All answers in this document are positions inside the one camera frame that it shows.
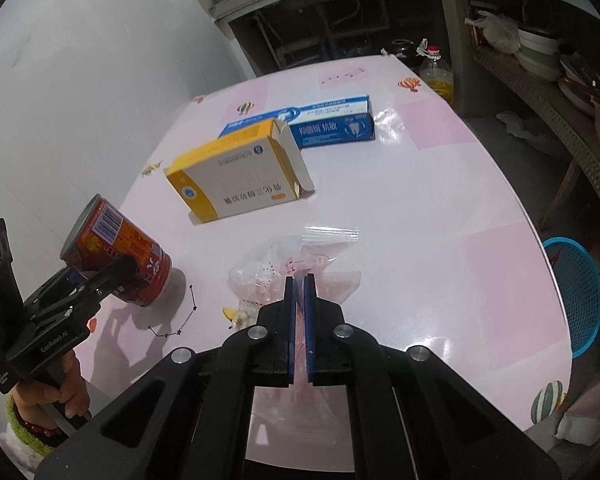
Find clear zip bag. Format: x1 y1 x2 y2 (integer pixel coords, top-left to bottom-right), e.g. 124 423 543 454
222 226 362 330

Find red drink can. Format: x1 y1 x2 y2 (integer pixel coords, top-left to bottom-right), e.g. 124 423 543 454
60 194 172 307

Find yellow white medicine box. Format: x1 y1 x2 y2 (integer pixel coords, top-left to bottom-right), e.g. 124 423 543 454
166 118 315 223

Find blue toothpaste box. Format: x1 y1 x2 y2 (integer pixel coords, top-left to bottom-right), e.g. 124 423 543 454
220 96 375 150

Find person left hand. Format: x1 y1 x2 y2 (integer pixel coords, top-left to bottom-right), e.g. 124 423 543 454
10 350 91 429

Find cooking oil bottle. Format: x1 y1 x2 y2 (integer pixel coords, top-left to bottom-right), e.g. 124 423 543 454
416 38 454 105

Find blue plastic mesh basket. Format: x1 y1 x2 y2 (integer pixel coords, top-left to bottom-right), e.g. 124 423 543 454
543 236 600 359

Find white pink sack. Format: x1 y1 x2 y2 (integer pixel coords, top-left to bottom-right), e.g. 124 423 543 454
555 380 600 446

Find perforated metal shelf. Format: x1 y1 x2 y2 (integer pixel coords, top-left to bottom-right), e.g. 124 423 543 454
471 48 600 199

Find white plastic bag shelf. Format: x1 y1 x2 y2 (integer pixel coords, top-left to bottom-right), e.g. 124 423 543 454
465 10 520 54

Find stack of white bowls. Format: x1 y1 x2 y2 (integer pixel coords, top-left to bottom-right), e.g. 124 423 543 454
516 28 562 82

